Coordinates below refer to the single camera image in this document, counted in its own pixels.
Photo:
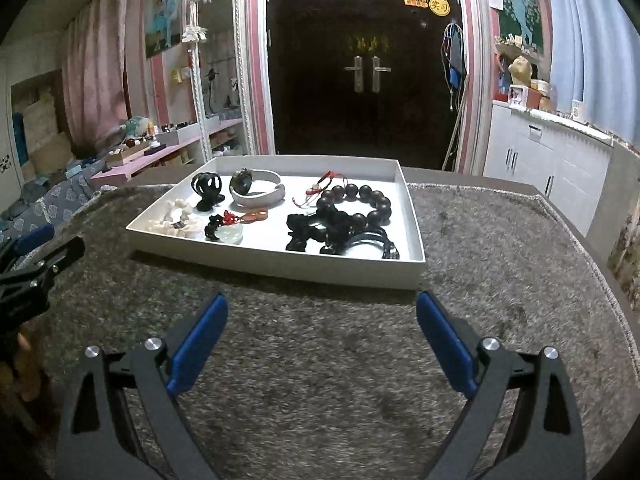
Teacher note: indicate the brown gourd pendant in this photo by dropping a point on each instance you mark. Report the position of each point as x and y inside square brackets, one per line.
[257, 215]

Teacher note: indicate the pink curtain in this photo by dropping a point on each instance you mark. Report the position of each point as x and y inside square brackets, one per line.
[95, 75]

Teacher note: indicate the white shallow tray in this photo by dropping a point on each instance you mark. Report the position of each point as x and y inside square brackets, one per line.
[300, 266]

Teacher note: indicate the watch with white band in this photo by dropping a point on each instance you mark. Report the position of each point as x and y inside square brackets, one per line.
[242, 182]

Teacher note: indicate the round yellow sticker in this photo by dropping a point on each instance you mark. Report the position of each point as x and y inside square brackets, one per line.
[440, 5]

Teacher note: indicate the dark carved pendant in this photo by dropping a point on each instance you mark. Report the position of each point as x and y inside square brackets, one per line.
[212, 230]

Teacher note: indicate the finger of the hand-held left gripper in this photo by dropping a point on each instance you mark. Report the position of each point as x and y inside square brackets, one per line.
[55, 257]
[35, 236]

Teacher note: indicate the white framed standing mirror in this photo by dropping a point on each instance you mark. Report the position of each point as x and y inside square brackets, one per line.
[220, 70]

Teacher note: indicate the small white box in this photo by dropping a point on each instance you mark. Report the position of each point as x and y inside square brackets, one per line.
[517, 95]

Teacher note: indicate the person's left hand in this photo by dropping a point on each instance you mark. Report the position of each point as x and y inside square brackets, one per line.
[27, 365]

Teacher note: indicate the dark double door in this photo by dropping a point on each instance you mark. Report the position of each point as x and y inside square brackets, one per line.
[320, 110]

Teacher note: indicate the wall poster with figures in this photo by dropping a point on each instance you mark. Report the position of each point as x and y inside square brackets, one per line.
[164, 17]

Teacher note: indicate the tan plush toy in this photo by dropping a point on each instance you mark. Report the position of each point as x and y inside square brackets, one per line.
[520, 70]

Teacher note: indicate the blue patterned cloth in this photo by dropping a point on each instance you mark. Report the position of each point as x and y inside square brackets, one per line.
[60, 200]

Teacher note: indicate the white cabinet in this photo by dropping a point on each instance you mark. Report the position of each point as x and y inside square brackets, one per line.
[540, 160]

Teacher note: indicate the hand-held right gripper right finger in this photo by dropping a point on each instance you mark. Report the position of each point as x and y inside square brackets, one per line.
[445, 340]

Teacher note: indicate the pink shelf table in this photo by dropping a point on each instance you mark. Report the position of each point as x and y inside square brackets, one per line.
[150, 160]

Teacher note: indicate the blue curtain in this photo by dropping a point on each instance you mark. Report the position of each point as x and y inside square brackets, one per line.
[585, 35]

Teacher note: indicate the cardboard boxes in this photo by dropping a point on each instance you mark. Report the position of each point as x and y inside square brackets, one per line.
[42, 130]

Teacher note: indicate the white cup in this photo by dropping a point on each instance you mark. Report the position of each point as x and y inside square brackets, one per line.
[579, 109]

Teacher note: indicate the white flower decoration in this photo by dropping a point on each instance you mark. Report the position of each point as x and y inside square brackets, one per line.
[194, 32]

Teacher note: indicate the green wall poster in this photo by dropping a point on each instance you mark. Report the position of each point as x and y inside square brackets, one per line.
[517, 5]

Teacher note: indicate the pale stone pendant red knot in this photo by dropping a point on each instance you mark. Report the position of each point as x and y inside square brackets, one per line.
[232, 235]

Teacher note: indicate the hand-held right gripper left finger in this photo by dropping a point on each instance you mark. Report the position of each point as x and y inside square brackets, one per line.
[200, 340]

